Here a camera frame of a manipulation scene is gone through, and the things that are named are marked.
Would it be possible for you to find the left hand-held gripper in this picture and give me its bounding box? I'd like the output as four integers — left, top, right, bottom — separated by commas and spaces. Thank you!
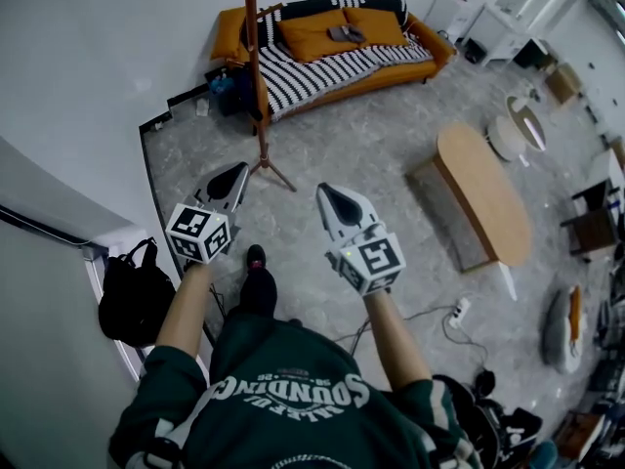
165, 161, 251, 266

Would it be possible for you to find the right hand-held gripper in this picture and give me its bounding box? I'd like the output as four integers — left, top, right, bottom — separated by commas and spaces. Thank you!
315, 182, 407, 297

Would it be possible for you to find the brown wooden coat stand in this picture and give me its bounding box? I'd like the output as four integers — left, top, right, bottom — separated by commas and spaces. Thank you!
231, 0, 298, 193

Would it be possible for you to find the person's left forearm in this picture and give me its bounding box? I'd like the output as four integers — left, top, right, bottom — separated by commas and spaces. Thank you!
154, 261, 217, 362

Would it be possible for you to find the person's right forearm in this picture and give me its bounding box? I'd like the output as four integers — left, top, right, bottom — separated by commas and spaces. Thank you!
362, 288, 434, 393

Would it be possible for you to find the person's black shoe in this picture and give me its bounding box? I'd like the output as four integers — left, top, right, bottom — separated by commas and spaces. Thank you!
246, 243, 267, 274

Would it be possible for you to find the person's black trouser leg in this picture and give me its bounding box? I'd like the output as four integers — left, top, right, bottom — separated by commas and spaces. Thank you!
238, 266, 278, 319

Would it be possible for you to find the black backpack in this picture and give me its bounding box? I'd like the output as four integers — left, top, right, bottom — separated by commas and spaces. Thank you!
97, 236, 178, 347

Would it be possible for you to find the white power strip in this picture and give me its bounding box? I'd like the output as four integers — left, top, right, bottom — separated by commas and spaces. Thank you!
448, 296, 473, 330

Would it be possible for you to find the oval wooden coffee table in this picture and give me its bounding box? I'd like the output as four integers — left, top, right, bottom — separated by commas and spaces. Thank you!
404, 123, 534, 302

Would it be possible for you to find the black crate with blue bottles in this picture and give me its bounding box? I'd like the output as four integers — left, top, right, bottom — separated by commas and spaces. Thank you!
204, 64, 256, 117

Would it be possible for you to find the person's green sweatshirt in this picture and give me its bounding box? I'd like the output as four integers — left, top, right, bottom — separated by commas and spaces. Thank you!
107, 306, 484, 469

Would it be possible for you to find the white round stool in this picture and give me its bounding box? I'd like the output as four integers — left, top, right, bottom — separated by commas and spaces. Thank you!
486, 113, 529, 162

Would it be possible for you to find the orange sofa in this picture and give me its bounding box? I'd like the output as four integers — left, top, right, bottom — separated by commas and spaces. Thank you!
210, 0, 457, 125

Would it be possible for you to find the black white striped blanket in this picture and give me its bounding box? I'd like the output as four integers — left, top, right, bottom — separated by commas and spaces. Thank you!
247, 0, 435, 122

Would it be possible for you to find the pile of black shoes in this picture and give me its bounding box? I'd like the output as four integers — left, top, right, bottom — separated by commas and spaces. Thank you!
432, 369, 544, 467

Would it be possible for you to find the grey and orange floor cushion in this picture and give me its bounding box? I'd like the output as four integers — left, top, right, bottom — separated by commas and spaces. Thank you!
540, 284, 586, 374

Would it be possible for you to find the round white side table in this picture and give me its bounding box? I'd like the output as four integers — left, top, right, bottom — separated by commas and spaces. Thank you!
504, 94, 548, 153

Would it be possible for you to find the dark wooden chair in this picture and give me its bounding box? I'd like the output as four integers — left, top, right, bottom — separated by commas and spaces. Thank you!
560, 177, 623, 264

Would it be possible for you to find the grey folded cloth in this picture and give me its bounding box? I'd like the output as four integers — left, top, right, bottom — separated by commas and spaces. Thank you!
326, 23, 366, 45

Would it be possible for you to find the light wooden box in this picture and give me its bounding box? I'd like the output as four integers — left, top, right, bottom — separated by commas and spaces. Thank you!
543, 63, 583, 106

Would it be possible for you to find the white desk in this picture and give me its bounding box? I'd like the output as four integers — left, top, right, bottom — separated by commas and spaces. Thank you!
461, 1, 531, 68

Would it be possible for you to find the grey power cable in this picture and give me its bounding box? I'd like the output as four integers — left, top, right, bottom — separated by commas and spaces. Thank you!
336, 303, 489, 365

